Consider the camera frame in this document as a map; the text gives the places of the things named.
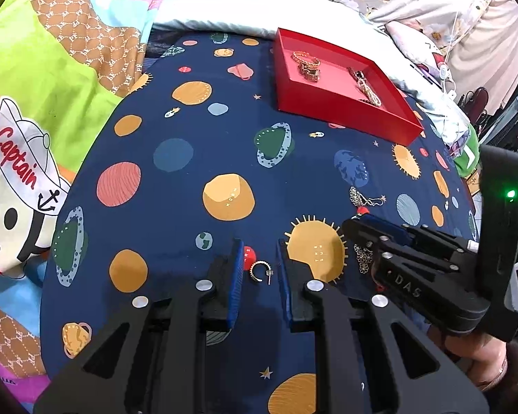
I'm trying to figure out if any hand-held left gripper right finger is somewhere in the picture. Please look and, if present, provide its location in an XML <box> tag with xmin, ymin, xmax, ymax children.
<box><xmin>276</xmin><ymin>238</ymin><xmax>489</xmax><ymax>414</ymax></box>

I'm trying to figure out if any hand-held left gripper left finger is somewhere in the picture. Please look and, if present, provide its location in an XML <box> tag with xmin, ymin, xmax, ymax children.
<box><xmin>33</xmin><ymin>238</ymin><xmax>246</xmax><ymax>414</ymax></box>

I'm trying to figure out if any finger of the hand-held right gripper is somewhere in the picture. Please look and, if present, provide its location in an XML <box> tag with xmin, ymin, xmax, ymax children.
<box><xmin>362</xmin><ymin>213</ymin><xmax>476</xmax><ymax>252</ymax></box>
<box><xmin>342</xmin><ymin>218</ymin><xmax>478</xmax><ymax>274</ymax></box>

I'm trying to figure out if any gold hoop earring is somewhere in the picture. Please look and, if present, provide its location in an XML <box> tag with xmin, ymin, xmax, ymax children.
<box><xmin>248</xmin><ymin>260</ymin><xmax>275</xmax><ymax>286</ymax></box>

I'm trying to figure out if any silver flower necklace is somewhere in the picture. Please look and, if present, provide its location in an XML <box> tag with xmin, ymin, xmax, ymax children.
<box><xmin>353</xmin><ymin>241</ymin><xmax>377</xmax><ymax>274</ymax></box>

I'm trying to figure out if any thin silver chain necklace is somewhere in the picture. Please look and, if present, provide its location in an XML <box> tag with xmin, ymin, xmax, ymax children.
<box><xmin>349</xmin><ymin>186</ymin><xmax>386</xmax><ymax>210</ymax></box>

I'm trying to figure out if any gold pendant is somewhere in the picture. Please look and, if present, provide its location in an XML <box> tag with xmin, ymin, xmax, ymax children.
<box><xmin>359</xmin><ymin>80</ymin><xmax>383</xmax><ymax>108</ymax></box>

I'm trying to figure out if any red cardboard box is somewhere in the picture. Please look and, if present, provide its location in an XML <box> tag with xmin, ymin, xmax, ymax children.
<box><xmin>271</xmin><ymin>27</ymin><xmax>424</xmax><ymax>146</ymax></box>

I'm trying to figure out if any gold wristwatch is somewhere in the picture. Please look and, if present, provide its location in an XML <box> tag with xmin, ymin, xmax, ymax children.
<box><xmin>298</xmin><ymin>61</ymin><xmax>321</xmax><ymax>83</ymax></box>

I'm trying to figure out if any gold chain bracelet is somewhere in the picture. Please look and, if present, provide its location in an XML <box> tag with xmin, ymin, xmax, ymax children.
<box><xmin>291</xmin><ymin>50</ymin><xmax>320</xmax><ymax>66</ymax></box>

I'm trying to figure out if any person's right hand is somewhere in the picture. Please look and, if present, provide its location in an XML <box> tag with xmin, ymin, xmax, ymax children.
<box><xmin>442</xmin><ymin>332</ymin><xmax>508</xmax><ymax>382</ymax></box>

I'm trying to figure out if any navy planet print bedsheet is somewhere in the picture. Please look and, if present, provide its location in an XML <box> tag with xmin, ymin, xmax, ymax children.
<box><xmin>39</xmin><ymin>30</ymin><xmax>480</xmax><ymax>414</ymax></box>

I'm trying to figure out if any green cloth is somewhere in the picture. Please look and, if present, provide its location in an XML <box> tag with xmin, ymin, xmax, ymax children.
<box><xmin>453</xmin><ymin>123</ymin><xmax>482</xmax><ymax>177</ymax></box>

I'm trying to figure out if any maroon chair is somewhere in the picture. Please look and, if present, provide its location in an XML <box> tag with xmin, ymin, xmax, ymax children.
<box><xmin>460</xmin><ymin>86</ymin><xmax>493</xmax><ymax>115</ymax></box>

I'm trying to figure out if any white pillow with red print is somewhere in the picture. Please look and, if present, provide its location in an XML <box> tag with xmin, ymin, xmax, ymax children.
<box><xmin>386</xmin><ymin>21</ymin><xmax>458</xmax><ymax>96</ymax></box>

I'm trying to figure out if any beige curtain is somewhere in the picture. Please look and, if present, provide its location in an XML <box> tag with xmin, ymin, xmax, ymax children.
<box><xmin>449</xmin><ymin>0</ymin><xmax>518</xmax><ymax>113</ymax></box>

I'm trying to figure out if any light blue pillow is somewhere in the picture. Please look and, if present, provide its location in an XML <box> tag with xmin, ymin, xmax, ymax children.
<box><xmin>153</xmin><ymin>0</ymin><xmax>462</xmax><ymax>139</ymax></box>

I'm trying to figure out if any cartoon monkey printed blanket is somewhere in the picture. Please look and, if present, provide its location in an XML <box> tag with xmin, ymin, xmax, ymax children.
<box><xmin>0</xmin><ymin>0</ymin><xmax>173</xmax><ymax>414</ymax></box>

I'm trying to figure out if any thin wrist bracelet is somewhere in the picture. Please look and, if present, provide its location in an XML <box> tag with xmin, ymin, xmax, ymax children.
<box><xmin>479</xmin><ymin>357</ymin><xmax>509</xmax><ymax>392</ymax></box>

